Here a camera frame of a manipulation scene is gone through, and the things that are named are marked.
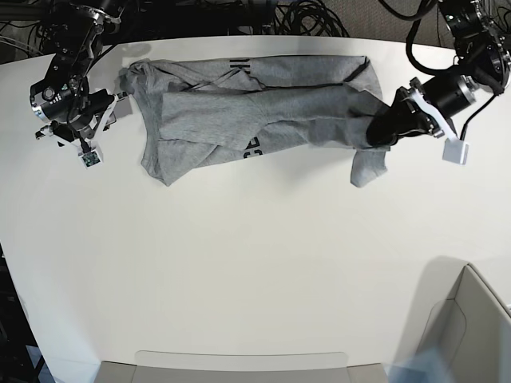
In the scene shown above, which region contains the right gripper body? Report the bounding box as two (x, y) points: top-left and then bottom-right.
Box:
(34, 91), (118, 152)

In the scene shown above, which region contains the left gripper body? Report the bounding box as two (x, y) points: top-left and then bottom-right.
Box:
(401, 75), (477, 140)

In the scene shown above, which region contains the grey T-shirt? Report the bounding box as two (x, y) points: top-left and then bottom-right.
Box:
(119, 56), (388, 188)

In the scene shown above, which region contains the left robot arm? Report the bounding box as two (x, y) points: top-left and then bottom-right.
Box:
(366, 1), (510, 147)

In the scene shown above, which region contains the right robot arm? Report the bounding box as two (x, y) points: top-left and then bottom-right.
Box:
(30, 1), (129, 153)

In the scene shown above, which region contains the grey bin at right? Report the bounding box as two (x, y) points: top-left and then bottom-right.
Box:
(414, 264), (510, 382)

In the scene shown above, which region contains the grey tray at bottom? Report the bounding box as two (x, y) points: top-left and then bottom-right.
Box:
(95, 350), (389, 382)

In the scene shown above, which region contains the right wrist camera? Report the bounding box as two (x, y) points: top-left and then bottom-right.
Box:
(78, 148), (103, 168)

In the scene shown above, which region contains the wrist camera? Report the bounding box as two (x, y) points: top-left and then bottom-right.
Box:
(442, 139), (469, 165)
(78, 148), (103, 168)

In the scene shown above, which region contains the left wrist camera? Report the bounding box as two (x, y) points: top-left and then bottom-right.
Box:
(442, 139), (469, 165)

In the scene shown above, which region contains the black cable bundle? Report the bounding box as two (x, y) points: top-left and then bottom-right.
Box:
(239, 0), (352, 39)

